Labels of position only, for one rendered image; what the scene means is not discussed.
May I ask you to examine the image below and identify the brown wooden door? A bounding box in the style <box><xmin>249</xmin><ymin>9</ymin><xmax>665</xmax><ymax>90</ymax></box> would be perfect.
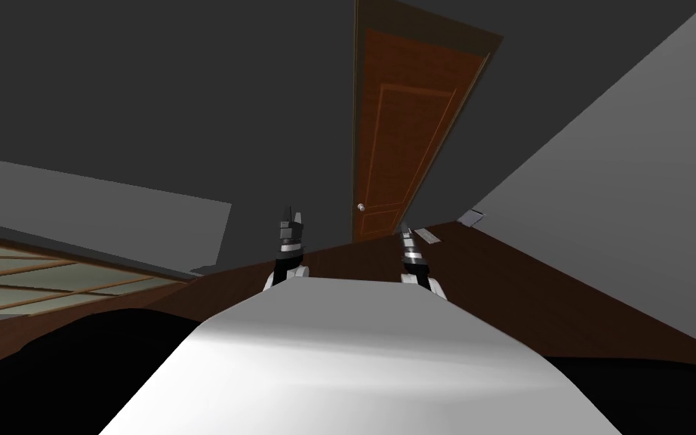
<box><xmin>353</xmin><ymin>27</ymin><xmax>491</xmax><ymax>244</ymax></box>

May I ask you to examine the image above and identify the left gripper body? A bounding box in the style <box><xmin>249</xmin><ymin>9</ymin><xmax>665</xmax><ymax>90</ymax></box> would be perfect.
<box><xmin>279</xmin><ymin>220</ymin><xmax>306</xmax><ymax>244</ymax></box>

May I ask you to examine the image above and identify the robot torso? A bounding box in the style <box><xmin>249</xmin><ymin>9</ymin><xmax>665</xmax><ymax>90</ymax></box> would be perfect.
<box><xmin>98</xmin><ymin>276</ymin><xmax>624</xmax><ymax>435</ymax></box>

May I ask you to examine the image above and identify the window with wooden bars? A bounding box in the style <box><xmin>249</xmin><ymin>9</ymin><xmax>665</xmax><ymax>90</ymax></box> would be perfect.
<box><xmin>0</xmin><ymin>234</ymin><xmax>195</xmax><ymax>319</ymax></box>

